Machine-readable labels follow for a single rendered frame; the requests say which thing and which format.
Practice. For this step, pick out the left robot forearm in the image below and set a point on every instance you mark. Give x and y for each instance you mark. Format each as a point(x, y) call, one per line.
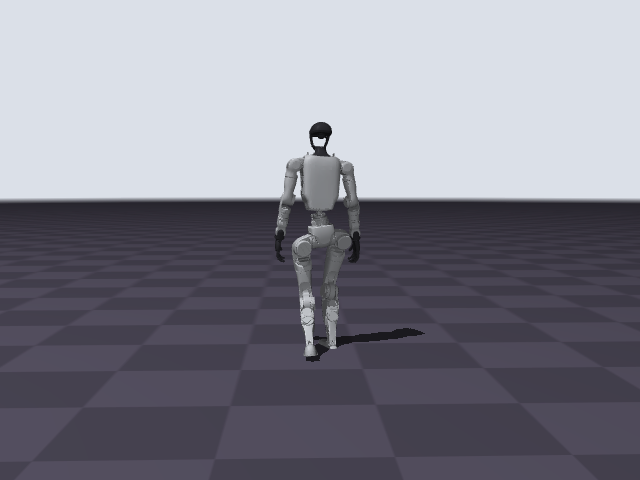
point(283, 217)

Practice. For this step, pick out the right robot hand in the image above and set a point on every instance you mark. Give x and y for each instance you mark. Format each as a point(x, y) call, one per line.
point(355, 246)

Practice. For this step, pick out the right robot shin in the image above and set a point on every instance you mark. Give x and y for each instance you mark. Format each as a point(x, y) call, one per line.
point(330, 310)

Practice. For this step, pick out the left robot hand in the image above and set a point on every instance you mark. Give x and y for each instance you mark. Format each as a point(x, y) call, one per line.
point(279, 238)

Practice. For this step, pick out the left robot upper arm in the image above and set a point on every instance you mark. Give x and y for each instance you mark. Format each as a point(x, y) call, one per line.
point(293, 166)

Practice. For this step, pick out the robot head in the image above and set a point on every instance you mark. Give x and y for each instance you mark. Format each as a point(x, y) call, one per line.
point(320, 130)

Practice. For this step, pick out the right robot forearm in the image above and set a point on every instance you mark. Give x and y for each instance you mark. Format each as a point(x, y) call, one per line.
point(353, 215)

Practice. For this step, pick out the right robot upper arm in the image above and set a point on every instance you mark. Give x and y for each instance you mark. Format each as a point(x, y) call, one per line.
point(347, 170)

